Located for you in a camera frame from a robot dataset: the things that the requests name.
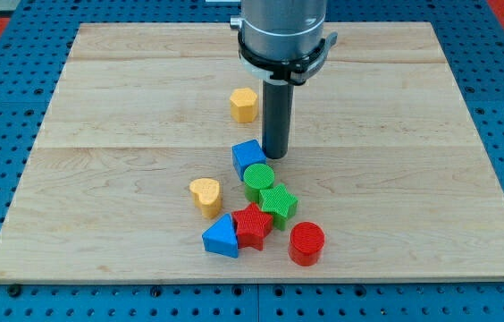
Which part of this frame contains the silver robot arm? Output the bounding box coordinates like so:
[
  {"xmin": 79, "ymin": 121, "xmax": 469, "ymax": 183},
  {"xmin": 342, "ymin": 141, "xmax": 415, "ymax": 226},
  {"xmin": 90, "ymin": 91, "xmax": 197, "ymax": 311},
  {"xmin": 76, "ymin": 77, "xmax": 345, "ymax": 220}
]
[{"xmin": 239, "ymin": 0, "xmax": 327, "ymax": 61}]

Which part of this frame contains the green circle block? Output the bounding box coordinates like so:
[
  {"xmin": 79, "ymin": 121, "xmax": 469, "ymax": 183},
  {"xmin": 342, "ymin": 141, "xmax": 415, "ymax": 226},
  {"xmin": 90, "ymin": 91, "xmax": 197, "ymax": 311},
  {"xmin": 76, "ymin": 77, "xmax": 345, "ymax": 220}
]
[{"xmin": 243, "ymin": 164, "xmax": 275, "ymax": 203}]

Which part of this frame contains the red circle block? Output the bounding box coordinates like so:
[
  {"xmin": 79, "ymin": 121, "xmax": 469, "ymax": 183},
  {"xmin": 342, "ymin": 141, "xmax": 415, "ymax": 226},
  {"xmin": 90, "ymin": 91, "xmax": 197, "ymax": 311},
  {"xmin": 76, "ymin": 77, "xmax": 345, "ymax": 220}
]
[{"xmin": 288, "ymin": 222, "xmax": 325, "ymax": 267}]

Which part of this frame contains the blue cube block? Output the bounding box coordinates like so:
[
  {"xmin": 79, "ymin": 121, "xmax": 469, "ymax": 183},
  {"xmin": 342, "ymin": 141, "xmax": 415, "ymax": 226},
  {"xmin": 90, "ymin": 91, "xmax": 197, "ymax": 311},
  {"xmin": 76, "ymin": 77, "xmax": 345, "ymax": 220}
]
[{"xmin": 231, "ymin": 139, "xmax": 266, "ymax": 181}]

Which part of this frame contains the green star block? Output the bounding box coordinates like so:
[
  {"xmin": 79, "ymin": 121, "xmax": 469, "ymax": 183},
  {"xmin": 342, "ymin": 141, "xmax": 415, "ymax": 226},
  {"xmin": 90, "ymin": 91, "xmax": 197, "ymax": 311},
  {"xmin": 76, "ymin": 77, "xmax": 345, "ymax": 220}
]
[{"xmin": 259, "ymin": 183, "xmax": 298, "ymax": 231}]

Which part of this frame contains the yellow heart block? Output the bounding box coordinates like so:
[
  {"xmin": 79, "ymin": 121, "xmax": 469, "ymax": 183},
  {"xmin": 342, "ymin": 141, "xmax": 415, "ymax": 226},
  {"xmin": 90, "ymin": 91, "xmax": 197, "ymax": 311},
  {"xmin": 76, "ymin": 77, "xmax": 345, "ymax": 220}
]
[{"xmin": 189, "ymin": 178, "xmax": 222, "ymax": 219}]

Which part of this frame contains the yellow hexagon block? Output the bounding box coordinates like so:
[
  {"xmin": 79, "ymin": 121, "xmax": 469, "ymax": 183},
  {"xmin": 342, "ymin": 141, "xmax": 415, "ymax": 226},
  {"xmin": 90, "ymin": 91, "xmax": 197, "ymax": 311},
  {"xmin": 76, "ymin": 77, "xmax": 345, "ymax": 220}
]
[{"xmin": 230, "ymin": 88, "xmax": 258, "ymax": 123}]

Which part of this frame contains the red star block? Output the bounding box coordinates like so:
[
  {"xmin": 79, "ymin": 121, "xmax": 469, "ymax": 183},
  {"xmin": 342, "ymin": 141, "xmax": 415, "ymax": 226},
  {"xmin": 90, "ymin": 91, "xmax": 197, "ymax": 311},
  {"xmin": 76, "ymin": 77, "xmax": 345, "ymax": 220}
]
[{"xmin": 231, "ymin": 202, "xmax": 273, "ymax": 251}]

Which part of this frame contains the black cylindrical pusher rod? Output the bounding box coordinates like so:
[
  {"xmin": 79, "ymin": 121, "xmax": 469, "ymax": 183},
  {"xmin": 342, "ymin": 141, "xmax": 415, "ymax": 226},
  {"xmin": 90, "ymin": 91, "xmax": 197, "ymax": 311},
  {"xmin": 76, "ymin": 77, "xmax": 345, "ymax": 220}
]
[{"xmin": 262, "ymin": 82, "xmax": 293, "ymax": 159}]

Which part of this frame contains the blue triangle block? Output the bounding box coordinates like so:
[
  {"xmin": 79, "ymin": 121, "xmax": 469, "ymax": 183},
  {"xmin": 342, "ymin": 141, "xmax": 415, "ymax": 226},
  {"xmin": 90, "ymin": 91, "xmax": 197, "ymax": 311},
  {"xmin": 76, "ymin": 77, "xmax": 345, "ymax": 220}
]
[{"xmin": 202, "ymin": 214, "xmax": 239, "ymax": 258}]

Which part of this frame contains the wooden board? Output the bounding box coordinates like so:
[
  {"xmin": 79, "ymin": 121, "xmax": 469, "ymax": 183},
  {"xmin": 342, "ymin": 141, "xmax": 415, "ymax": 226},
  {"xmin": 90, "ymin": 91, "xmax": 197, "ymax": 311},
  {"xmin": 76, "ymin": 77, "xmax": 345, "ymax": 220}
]
[{"xmin": 0, "ymin": 22, "xmax": 504, "ymax": 284}]

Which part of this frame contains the black clamp ring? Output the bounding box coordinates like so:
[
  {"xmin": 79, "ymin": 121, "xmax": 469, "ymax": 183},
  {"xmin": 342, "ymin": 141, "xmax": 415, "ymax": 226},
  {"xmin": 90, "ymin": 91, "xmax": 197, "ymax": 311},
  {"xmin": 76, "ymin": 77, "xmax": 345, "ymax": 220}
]
[{"xmin": 237, "ymin": 31, "xmax": 339, "ymax": 87}]

